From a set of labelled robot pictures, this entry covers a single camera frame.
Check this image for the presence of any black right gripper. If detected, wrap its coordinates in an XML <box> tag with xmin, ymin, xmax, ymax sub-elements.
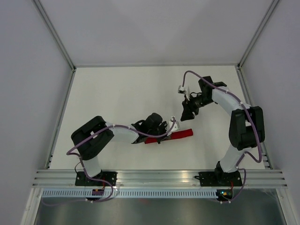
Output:
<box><xmin>180</xmin><ymin>94</ymin><xmax>213</xmax><ymax>122</ymax></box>

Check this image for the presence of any red cloth napkin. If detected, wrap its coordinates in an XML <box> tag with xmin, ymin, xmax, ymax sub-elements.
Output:
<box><xmin>144</xmin><ymin>128</ymin><xmax>194</xmax><ymax>144</ymax></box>

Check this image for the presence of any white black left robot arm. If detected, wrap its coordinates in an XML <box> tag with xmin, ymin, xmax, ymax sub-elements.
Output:
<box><xmin>67</xmin><ymin>112</ymin><xmax>178</xmax><ymax>186</ymax></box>

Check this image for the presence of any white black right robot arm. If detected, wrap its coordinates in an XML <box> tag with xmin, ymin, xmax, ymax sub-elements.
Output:
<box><xmin>178</xmin><ymin>76</ymin><xmax>265</xmax><ymax>187</ymax></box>

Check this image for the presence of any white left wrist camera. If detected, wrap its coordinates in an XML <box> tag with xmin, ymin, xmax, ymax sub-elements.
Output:
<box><xmin>167</xmin><ymin>116</ymin><xmax>180</xmax><ymax>133</ymax></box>

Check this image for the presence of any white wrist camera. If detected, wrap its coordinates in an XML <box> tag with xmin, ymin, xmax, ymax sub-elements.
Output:
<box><xmin>167</xmin><ymin>116</ymin><xmax>180</xmax><ymax>133</ymax></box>
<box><xmin>178</xmin><ymin>85</ymin><xmax>190</xmax><ymax>98</ymax></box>

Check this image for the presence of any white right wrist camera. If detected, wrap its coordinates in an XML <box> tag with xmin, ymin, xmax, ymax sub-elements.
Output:
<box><xmin>178</xmin><ymin>85</ymin><xmax>190</xmax><ymax>98</ymax></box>

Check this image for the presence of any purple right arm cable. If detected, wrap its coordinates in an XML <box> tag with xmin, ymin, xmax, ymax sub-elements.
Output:
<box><xmin>182</xmin><ymin>71</ymin><xmax>263</xmax><ymax>204</ymax></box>

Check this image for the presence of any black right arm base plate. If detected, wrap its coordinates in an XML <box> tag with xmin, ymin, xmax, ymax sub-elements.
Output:
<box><xmin>194</xmin><ymin>171</ymin><xmax>242</xmax><ymax>187</ymax></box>

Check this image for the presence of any aluminium enclosure frame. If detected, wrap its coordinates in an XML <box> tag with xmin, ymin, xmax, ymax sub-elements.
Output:
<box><xmin>20</xmin><ymin>0</ymin><xmax>300</xmax><ymax>225</ymax></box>

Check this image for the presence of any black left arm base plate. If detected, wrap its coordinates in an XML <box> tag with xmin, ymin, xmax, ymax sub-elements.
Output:
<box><xmin>75</xmin><ymin>171</ymin><xmax>117</xmax><ymax>187</ymax></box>

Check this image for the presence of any white slotted cable duct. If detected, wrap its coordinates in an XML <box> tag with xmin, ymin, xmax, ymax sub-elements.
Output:
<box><xmin>42</xmin><ymin>188</ymin><xmax>217</xmax><ymax>198</ymax></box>

